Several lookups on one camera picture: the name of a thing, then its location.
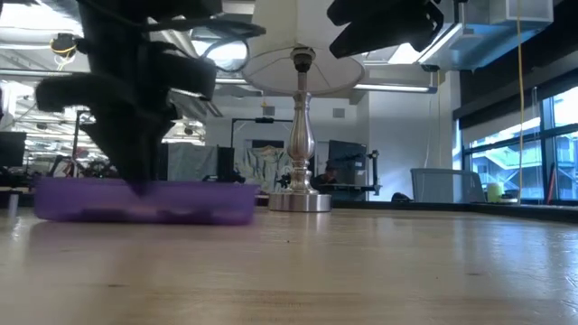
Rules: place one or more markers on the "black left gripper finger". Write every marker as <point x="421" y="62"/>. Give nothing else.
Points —
<point x="119" y="144"/>
<point x="151" y="135"/>

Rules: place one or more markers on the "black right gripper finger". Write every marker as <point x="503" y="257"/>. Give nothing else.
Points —
<point x="397" y="36"/>
<point x="379" y="10"/>

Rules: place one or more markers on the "purple plastic supply box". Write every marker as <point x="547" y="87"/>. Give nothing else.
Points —
<point x="194" y="203"/>

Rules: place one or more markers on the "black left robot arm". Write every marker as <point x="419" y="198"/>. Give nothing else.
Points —
<point x="113" y="22"/>

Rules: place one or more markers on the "grey covered cabinet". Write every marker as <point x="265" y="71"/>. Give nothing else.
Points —
<point x="194" y="162"/>

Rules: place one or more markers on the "ceiling light strip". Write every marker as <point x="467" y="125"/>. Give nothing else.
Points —
<point x="393" y="88"/>

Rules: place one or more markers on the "black monitor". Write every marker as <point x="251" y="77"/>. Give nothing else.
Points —
<point x="11" y="149"/>

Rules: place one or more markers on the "pale hanging cloth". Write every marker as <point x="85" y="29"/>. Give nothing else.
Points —
<point x="264" y="164"/>

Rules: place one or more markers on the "dark monitor on stand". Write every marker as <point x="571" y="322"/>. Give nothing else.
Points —
<point x="347" y="155"/>

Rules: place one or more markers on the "silver table lamp white shade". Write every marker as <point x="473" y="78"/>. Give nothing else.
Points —
<point x="301" y="135"/>

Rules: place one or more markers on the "person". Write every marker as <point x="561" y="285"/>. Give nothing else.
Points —
<point x="326" y="177"/>

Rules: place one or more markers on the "yellow cup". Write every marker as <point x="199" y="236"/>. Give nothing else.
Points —
<point x="494" y="192"/>

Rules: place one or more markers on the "ceiling security camera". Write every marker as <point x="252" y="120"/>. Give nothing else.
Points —
<point x="430" y="67"/>

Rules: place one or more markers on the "black frame rig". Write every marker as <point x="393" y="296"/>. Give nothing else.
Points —
<point x="264" y="120"/>

